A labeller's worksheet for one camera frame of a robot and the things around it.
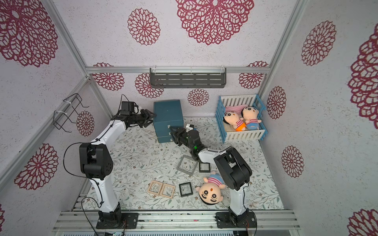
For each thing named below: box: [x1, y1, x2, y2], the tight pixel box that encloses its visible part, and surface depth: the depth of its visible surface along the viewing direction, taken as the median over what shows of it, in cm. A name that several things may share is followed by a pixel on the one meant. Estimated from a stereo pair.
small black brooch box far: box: [198, 162, 211, 173], surface depth 94 cm
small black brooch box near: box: [179, 181, 193, 198], surface depth 85 cm
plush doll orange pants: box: [222, 111, 247, 132], surface depth 105 cm
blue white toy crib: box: [215, 94, 269, 144], surface depth 105 cm
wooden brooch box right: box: [159, 183, 176, 199], surface depth 85 cm
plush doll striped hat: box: [195, 171, 226, 206], surface depth 78 cm
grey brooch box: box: [176, 154, 199, 176], surface depth 97 cm
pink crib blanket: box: [225, 104, 249, 115], surface depth 115 cm
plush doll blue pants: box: [241, 105, 262, 131], surface depth 104 cm
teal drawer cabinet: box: [153, 99, 184, 144], surface depth 94 cm
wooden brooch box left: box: [147, 180, 163, 196], surface depth 87 cm
